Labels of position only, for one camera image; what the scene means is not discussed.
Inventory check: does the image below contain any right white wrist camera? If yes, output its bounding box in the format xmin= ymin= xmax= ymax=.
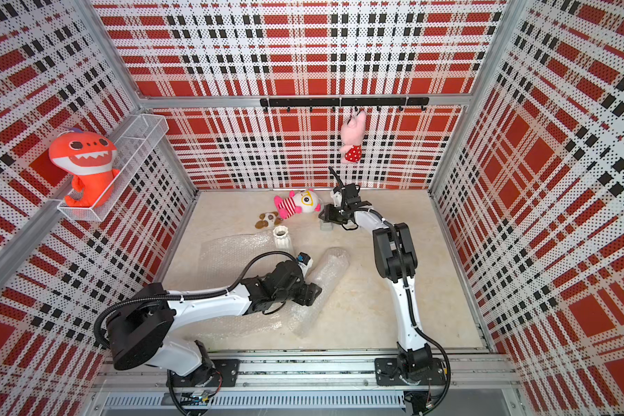
xmin=331 ymin=188 xmax=343 ymax=208

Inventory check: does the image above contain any brown white dog plush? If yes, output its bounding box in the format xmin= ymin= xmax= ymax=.
xmin=255 ymin=211 xmax=283 ymax=230

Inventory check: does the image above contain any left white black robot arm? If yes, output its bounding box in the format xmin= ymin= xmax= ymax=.
xmin=93 ymin=252 xmax=322 ymax=377

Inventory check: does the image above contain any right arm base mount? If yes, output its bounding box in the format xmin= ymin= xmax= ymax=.
xmin=374 ymin=357 xmax=447 ymax=387

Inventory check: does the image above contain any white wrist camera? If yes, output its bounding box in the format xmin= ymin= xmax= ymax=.
xmin=331 ymin=188 xmax=343 ymax=208
xmin=296 ymin=252 xmax=314 ymax=277

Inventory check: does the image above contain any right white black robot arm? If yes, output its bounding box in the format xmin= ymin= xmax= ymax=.
xmin=319 ymin=183 xmax=451 ymax=386

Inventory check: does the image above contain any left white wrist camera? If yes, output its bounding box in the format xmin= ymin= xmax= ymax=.
xmin=296 ymin=252 xmax=314 ymax=277

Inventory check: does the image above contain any grey tape dispenser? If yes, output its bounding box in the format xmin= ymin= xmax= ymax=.
xmin=320 ymin=221 xmax=334 ymax=232

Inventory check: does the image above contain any small white ribbed vase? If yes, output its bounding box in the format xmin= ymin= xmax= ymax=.
xmin=273 ymin=225 xmax=293 ymax=254

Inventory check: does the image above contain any orange shark plush toy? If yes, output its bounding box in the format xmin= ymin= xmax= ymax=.
xmin=49 ymin=129 xmax=120 ymax=208

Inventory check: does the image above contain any black wall hook rail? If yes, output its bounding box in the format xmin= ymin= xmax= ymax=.
xmin=259 ymin=96 xmax=430 ymax=111

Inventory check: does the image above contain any bubble wrap sheet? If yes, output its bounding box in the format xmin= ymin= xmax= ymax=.
xmin=185 ymin=231 xmax=286 ymax=340
xmin=288 ymin=247 xmax=350 ymax=338

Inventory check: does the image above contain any pink pig plush toy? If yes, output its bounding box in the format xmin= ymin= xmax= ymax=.
xmin=340 ymin=110 xmax=367 ymax=164

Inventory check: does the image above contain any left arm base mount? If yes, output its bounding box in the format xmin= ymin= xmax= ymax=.
xmin=166 ymin=359 xmax=240 ymax=388

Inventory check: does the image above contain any pink striped owl plush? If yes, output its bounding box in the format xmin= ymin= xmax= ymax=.
xmin=274 ymin=189 xmax=322 ymax=220

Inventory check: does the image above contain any aluminium front rail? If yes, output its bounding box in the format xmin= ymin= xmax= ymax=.
xmin=92 ymin=348 xmax=520 ymax=392

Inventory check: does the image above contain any clear acrylic wall shelf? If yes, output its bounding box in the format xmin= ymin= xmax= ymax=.
xmin=57 ymin=114 xmax=168 ymax=222

